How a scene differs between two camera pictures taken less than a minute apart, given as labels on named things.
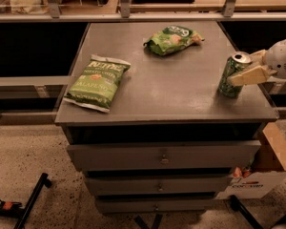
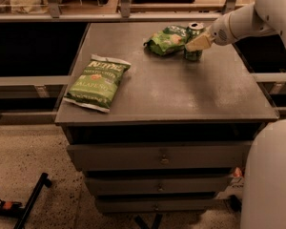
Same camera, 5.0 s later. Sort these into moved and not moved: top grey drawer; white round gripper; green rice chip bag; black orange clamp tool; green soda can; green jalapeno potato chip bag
Moved: green soda can; white round gripper
Not moved: top grey drawer; green rice chip bag; black orange clamp tool; green jalapeno potato chip bag
